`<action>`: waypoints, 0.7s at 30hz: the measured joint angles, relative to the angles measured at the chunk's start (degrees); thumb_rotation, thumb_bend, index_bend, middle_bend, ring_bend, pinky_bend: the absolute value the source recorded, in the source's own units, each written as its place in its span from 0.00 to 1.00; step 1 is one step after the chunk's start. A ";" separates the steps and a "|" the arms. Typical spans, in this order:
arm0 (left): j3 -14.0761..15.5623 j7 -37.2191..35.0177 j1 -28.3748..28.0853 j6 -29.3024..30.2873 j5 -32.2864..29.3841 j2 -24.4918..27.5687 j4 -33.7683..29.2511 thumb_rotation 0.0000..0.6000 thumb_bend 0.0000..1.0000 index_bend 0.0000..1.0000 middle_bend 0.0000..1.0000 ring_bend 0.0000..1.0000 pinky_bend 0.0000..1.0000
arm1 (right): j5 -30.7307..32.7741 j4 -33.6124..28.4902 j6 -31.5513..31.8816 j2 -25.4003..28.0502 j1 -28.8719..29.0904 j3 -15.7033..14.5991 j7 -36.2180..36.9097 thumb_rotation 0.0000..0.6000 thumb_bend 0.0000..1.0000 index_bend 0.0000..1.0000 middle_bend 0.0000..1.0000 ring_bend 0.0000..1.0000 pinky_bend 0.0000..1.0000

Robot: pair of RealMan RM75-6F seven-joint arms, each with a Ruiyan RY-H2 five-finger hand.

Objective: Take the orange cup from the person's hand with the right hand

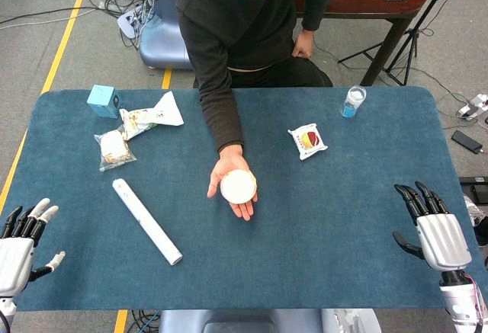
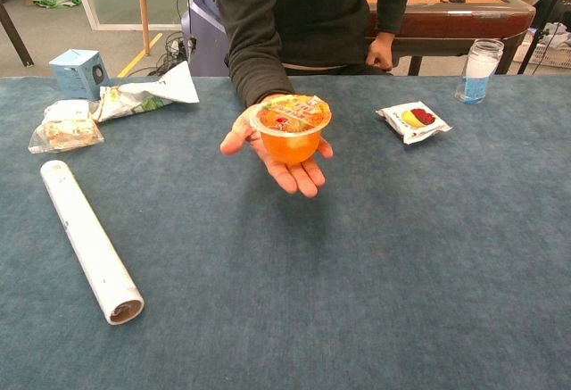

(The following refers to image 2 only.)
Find round snack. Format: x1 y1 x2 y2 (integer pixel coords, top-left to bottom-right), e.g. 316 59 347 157
248 94 333 167

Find white paper roll tube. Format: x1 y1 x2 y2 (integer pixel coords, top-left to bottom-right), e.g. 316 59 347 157
39 160 145 326

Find blue carpet table cover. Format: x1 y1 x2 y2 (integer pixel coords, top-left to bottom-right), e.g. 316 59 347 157
0 75 571 390

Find blue grey machine base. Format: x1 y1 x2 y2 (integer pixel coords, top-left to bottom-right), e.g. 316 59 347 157
180 0 231 77

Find white green snack bag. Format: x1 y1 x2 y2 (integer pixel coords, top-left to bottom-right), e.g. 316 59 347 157
91 60 201 123

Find black floor cable bundle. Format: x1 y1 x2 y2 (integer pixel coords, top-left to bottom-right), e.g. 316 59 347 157
151 32 188 77

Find clear jar blue label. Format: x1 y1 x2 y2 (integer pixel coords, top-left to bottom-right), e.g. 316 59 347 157
454 37 505 105

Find person left hand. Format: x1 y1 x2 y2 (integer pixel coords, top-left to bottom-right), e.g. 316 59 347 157
365 31 397 72

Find small light blue box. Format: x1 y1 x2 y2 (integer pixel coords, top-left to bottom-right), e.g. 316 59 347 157
48 48 111 101

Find black tripod stand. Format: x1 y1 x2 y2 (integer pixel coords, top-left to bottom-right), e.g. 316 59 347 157
517 0 571 77

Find white plastic basket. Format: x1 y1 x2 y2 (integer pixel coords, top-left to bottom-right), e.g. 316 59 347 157
512 28 571 70

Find person right forearm dark sleeve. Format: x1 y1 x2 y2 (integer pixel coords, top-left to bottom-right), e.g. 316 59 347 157
222 14 296 108

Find black slanted table leg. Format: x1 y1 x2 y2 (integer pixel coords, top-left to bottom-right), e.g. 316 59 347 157
0 0 35 69

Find white snack packet fruit print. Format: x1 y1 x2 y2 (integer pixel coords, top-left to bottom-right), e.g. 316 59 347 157
376 101 453 145

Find clear bag of pastry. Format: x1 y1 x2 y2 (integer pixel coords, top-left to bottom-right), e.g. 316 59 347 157
28 98 105 154

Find person right hand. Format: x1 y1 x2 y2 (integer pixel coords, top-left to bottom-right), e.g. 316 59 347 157
219 93 335 198

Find wooden pole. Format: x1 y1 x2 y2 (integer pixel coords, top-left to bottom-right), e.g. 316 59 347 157
136 0 152 56

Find brown wooden game table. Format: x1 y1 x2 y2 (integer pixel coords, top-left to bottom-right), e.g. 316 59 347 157
360 0 536 77

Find person torso dark sweater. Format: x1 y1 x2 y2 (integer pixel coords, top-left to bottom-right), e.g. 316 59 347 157
211 0 417 77

